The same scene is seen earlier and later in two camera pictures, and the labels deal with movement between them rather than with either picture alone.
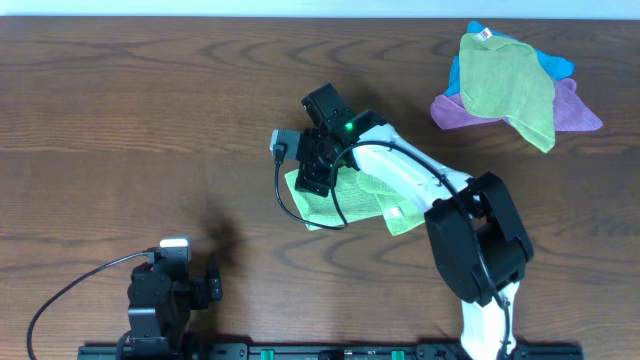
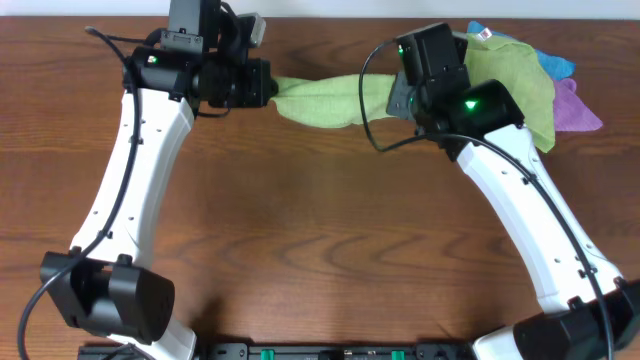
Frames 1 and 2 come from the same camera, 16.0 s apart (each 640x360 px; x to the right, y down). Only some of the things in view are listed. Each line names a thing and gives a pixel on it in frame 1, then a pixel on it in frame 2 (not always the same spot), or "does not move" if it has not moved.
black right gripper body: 314,176 to 396,100
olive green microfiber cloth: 510,81 does not move
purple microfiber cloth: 571,111 does not move
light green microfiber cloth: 357,195 to 333,101
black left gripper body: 213,288 to 261,82
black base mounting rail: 328,352 does not move
